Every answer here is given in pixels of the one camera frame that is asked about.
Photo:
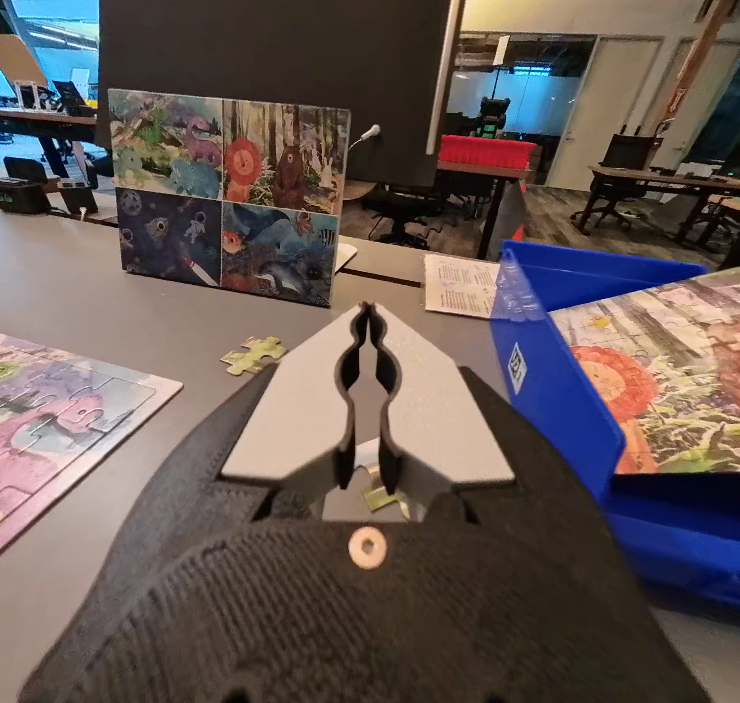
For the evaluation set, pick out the red bin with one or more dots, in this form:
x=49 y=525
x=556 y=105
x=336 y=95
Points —
x=485 y=151

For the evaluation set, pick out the black charger with green lights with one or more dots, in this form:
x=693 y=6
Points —
x=26 y=191

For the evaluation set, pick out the clear plastic bag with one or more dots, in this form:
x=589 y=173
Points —
x=517 y=293

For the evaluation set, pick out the dinosaur puzzle board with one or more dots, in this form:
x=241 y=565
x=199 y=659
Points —
x=63 y=420

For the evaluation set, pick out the green tail puzzle piece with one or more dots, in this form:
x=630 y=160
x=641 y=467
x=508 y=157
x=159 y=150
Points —
x=378 y=498

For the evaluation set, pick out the white door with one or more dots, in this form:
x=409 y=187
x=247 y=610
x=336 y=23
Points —
x=607 y=108

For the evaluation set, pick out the forest puzzle board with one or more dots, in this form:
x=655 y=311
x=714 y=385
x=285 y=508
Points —
x=665 y=379

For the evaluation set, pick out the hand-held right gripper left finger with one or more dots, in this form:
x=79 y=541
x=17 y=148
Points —
x=289 y=420

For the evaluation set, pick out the black office chair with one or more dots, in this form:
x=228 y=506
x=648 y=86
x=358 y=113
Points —
x=404 y=212

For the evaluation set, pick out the white microphone tip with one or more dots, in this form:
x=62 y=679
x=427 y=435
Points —
x=370 y=133

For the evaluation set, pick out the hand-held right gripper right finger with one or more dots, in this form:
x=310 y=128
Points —
x=445 y=420

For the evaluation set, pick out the wooden office desk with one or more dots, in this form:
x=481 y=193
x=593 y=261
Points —
x=653 y=180

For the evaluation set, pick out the blue plastic bin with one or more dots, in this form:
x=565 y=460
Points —
x=555 y=402

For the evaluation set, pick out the printed paper sheet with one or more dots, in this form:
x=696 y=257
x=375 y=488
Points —
x=456 y=287

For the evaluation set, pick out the illustrated puzzle box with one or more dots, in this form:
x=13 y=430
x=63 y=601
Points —
x=231 y=194

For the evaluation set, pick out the small black device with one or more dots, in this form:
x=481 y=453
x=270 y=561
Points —
x=78 y=197

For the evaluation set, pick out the light green puzzle piece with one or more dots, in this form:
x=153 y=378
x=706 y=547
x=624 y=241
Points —
x=254 y=356

